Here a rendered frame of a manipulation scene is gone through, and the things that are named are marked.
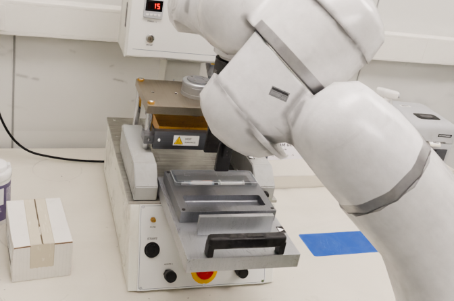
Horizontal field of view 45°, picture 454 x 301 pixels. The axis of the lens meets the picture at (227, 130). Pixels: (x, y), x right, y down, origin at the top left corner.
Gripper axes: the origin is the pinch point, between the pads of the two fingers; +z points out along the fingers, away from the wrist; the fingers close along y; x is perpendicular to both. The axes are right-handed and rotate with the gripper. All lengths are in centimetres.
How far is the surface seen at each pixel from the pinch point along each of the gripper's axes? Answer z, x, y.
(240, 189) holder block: 7.0, 5.0, 4.9
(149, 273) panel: 27.7, -12.2, 5.3
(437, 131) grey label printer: 13, 96, -44
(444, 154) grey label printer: 22, 102, -43
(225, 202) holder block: 8.4, 1.0, 7.3
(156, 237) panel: 20.6, -11.0, 1.9
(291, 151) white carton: 25, 45, -49
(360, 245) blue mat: 31, 49, -6
